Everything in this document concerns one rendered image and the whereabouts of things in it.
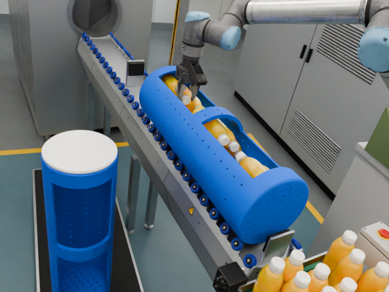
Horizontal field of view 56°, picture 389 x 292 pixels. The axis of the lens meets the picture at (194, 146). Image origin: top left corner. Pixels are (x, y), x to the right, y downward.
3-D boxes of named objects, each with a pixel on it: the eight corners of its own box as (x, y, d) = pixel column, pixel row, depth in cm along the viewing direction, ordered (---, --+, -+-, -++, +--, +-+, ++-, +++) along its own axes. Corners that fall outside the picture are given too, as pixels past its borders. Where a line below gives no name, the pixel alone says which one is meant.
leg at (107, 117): (108, 144, 325) (111, 79, 290) (110, 148, 321) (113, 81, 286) (102, 145, 322) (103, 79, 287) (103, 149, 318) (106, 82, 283)
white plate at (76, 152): (28, 142, 140) (28, 145, 140) (66, 181, 125) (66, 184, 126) (91, 123, 158) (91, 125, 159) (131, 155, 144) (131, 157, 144)
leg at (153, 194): (151, 222, 257) (161, 149, 222) (154, 228, 253) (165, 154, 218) (143, 225, 254) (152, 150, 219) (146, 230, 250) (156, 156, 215)
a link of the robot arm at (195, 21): (204, 17, 137) (182, 10, 141) (198, 50, 144) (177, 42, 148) (215, 14, 145) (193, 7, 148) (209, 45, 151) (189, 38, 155)
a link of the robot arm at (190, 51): (208, 47, 149) (187, 47, 144) (206, 59, 151) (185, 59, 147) (197, 39, 155) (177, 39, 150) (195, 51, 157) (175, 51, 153)
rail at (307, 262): (329, 254, 129) (333, 248, 128) (331, 256, 129) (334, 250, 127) (236, 291, 111) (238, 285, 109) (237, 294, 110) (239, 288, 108)
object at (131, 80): (140, 84, 222) (143, 59, 214) (143, 87, 220) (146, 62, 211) (125, 85, 218) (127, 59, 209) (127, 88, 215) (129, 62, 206)
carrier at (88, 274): (41, 286, 188) (71, 327, 174) (26, 145, 140) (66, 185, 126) (90, 258, 207) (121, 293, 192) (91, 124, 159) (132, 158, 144)
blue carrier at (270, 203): (190, 110, 196) (193, 60, 178) (299, 227, 135) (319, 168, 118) (139, 123, 184) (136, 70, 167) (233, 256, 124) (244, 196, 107)
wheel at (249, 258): (252, 251, 121) (249, 250, 120) (260, 262, 118) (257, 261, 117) (242, 261, 122) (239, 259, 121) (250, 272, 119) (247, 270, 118)
